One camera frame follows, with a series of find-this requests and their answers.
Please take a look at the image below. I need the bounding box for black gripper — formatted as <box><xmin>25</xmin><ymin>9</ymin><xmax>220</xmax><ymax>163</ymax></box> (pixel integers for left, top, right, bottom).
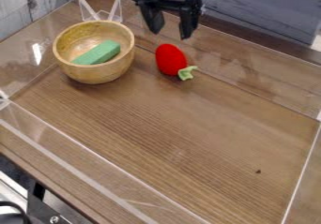
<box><xmin>136</xmin><ymin>0</ymin><xmax>204</xmax><ymax>39</ymax></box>

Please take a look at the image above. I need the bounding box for green rectangular block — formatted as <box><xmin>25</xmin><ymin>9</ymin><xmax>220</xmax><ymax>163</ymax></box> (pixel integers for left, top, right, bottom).
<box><xmin>71</xmin><ymin>40</ymin><xmax>121</xmax><ymax>65</ymax></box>

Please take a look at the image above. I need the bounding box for light brown wooden bowl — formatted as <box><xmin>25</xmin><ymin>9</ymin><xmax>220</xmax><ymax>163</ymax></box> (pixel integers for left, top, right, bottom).
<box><xmin>53</xmin><ymin>21</ymin><xmax>136</xmax><ymax>84</ymax></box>

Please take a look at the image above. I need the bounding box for red felt strawberry toy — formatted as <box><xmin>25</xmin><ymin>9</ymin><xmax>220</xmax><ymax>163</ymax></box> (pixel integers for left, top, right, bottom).
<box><xmin>156</xmin><ymin>44</ymin><xmax>197</xmax><ymax>81</ymax></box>

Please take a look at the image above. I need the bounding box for grey blue sofa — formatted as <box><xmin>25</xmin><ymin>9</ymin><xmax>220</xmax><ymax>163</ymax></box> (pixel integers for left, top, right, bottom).
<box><xmin>204</xmin><ymin>0</ymin><xmax>321</xmax><ymax>45</ymax></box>

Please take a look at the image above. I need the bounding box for black metal table bracket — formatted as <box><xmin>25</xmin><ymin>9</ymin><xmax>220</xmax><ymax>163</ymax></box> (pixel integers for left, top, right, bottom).
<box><xmin>27</xmin><ymin>182</ymin><xmax>73</xmax><ymax>224</ymax></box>

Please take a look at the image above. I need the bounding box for black cable bottom left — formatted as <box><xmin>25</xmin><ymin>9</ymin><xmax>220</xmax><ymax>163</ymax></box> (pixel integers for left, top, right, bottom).
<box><xmin>0</xmin><ymin>201</ymin><xmax>33</xmax><ymax>224</ymax></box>

